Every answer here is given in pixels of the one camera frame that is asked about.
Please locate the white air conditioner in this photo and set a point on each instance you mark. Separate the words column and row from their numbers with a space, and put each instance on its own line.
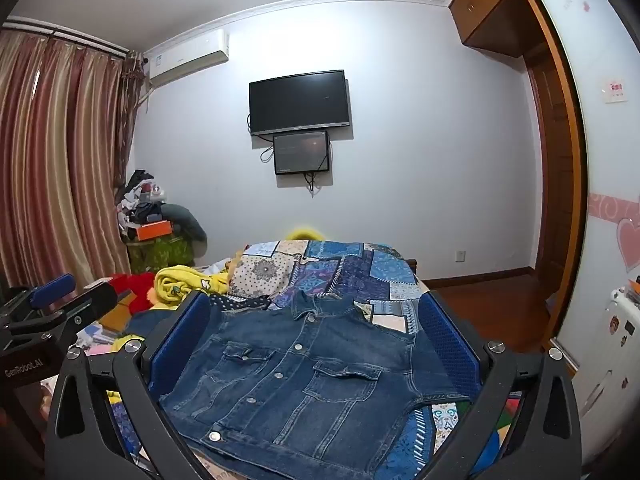
column 187, row 57

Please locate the blue denim jeans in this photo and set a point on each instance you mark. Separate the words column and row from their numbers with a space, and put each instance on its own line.
column 300, row 375

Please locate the pile of clothes clutter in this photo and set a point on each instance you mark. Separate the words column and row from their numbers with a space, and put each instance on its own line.
column 142, row 200

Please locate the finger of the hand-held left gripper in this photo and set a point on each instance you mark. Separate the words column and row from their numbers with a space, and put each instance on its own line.
column 95, row 306
column 52, row 291

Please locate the orange box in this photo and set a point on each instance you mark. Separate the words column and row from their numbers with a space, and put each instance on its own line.
column 155, row 231

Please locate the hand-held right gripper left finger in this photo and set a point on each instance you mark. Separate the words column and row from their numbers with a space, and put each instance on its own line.
column 181, row 331

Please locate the white wall socket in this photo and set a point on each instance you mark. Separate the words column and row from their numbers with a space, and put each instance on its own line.
column 460, row 256

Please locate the striped red beige curtain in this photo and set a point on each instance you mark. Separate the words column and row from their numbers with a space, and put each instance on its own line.
column 55, row 160

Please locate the green red cloth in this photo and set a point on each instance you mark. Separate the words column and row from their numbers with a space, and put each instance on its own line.
column 510, row 412

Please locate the blue patchwork bedspread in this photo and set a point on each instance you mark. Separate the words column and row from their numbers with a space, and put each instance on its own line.
column 320, row 275

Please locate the green patterned cloth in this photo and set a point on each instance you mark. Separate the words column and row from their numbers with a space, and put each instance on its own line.
column 160, row 256

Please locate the wooden door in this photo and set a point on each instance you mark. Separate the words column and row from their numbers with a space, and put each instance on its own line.
column 555, row 160

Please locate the black wall television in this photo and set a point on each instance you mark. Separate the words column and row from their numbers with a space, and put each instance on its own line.
column 299, row 102

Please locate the small black wall monitor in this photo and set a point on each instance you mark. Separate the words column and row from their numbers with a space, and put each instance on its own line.
column 301, row 152

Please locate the yellow plush toy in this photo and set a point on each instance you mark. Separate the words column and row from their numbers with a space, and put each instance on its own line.
column 305, row 234

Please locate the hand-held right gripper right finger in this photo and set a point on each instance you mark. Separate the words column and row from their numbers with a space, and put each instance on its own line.
column 450, row 341

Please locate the wooden overhead cabinet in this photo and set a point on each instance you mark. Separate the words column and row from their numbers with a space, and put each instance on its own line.
column 487, row 5

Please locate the yellow blanket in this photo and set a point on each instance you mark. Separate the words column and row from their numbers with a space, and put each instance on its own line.
column 182, row 282

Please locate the white appliance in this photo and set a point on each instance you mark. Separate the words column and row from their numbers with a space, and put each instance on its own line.
column 622, row 302

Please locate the dark blue patterned cloth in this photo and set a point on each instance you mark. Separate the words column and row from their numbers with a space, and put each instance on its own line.
column 240, row 303

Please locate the small red white wall sign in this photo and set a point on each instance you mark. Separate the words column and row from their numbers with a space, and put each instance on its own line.
column 615, row 90

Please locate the pink heart wall sticker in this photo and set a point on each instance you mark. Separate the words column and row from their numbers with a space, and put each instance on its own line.
column 627, row 240

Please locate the red plush cloth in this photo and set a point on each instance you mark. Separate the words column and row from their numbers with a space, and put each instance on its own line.
column 132, row 292

